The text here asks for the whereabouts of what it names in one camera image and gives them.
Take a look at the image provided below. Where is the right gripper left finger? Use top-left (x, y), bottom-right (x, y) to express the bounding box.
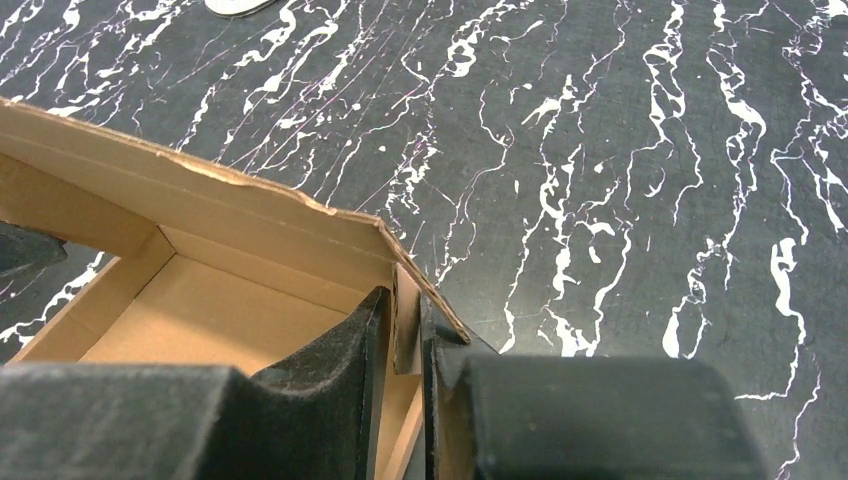
top-left (1, 287), bottom-right (390, 479)

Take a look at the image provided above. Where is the brown cardboard box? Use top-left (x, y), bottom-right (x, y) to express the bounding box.
top-left (1, 99), bottom-right (468, 479)

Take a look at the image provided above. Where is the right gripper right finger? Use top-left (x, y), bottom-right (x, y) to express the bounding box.
top-left (421, 299), bottom-right (767, 479)

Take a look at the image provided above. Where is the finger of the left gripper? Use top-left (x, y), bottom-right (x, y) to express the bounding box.
top-left (1, 222), bottom-right (67, 279)

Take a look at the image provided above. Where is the blue white blister package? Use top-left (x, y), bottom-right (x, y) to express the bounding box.
top-left (203, 0), bottom-right (275, 18)

